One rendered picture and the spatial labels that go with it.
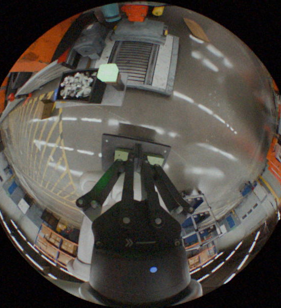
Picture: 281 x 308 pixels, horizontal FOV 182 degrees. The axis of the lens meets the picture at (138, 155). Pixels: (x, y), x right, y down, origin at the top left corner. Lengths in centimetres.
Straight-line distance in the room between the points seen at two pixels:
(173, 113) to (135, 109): 38
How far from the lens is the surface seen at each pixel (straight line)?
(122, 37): 108
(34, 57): 69
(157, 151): 64
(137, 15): 84
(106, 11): 72
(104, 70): 24
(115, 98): 43
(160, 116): 89
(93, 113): 97
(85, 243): 54
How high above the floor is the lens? 86
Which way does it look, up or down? 62 degrees down
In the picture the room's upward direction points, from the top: 178 degrees clockwise
